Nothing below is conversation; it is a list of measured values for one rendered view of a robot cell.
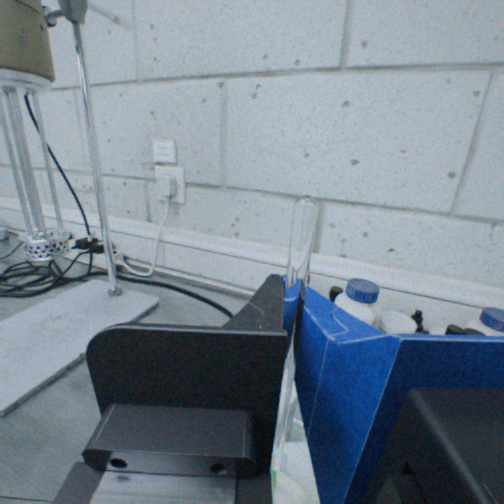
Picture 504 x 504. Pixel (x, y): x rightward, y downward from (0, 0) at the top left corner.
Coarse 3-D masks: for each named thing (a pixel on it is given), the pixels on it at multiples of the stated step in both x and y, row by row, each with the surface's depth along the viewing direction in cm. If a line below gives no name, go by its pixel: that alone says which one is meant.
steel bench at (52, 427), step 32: (0, 256) 72; (0, 288) 56; (32, 288) 57; (64, 288) 58; (128, 288) 60; (160, 288) 61; (192, 288) 61; (224, 288) 62; (0, 320) 46; (160, 320) 50; (192, 320) 50; (224, 320) 51; (64, 384) 35; (32, 416) 30; (64, 416) 31; (96, 416) 31; (0, 448) 27; (32, 448) 27; (64, 448) 27; (0, 480) 24; (32, 480) 24; (64, 480) 25
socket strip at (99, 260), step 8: (72, 240) 76; (64, 256) 73; (72, 256) 72; (80, 256) 70; (88, 256) 69; (96, 256) 68; (104, 256) 67; (120, 256) 70; (96, 264) 69; (104, 264) 67
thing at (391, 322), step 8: (384, 312) 44; (392, 312) 44; (384, 320) 42; (392, 320) 42; (400, 320) 42; (408, 320) 42; (384, 328) 41; (392, 328) 40; (400, 328) 40; (408, 328) 40
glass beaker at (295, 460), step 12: (288, 420) 15; (288, 432) 15; (300, 432) 14; (288, 444) 15; (300, 444) 15; (288, 456) 16; (300, 456) 15; (288, 468) 16; (300, 468) 15; (300, 480) 15; (312, 480) 14; (312, 492) 14
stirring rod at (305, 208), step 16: (304, 208) 6; (304, 224) 6; (304, 240) 7; (288, 256) 7; (304, 256) 7; (288, 272) 7; (304, 272) 7; (288, 288) 7; (304, 288) 7; (288, 304) 7; (288, 320) 7; (288, 336) 8; (288, 352) 8; (288, 368) 8; (288, 384) 8; (288, 400) 9; (272, 464) 10; (272, 480) 10; (272, 496) 11
